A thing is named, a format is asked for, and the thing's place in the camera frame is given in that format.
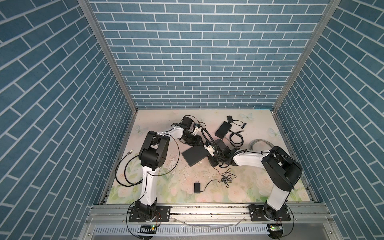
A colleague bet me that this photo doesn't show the black ribbed network switch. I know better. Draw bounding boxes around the black ribbed network switch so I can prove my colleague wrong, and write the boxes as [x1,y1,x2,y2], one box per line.
[215,122,232,139]

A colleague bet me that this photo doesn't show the grey ethernet cable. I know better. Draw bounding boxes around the grey ethernet cable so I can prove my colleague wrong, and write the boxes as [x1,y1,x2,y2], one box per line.
[248,138,275,151]

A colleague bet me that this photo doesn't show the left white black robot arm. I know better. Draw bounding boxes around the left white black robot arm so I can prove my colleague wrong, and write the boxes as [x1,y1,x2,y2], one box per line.
[135,123,209,218]

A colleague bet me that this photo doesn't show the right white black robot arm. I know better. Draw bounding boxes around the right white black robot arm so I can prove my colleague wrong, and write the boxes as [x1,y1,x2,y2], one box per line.
[204,146,303,212]

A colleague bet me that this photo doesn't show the black loose power adapter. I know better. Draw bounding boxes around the black loose power adapter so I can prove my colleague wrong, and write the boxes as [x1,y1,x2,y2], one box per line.
[194,183,201,194]

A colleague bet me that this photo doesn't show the black coiled ethernet cable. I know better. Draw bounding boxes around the black coiled ethernet cable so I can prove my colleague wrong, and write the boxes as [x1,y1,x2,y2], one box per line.
[229,130,245,148]

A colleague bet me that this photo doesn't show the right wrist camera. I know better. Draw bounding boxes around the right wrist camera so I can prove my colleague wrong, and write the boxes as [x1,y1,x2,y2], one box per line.
[203,139,231,157]

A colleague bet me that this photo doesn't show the black power adapter near switch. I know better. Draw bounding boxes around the black power adapter near switch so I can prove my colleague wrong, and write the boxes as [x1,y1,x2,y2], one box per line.
[227,116,234,123]

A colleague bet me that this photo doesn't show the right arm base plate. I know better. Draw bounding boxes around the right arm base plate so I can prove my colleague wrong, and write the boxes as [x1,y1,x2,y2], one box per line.
[248,203,291,222]

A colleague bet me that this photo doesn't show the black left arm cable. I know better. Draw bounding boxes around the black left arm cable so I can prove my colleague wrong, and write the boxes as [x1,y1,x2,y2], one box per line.
[114,134,181,188]

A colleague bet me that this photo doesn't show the white slotted cable duct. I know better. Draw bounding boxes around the white slotted cable duct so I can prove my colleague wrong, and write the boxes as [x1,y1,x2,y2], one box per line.
[93,224,270,237]

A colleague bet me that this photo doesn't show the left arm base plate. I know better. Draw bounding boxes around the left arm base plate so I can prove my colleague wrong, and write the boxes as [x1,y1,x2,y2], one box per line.
[128,205,171,223]

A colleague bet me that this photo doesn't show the aluminium front rail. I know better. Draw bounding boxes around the aluminium front rail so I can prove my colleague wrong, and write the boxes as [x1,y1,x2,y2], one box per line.
[86,202,333,225]

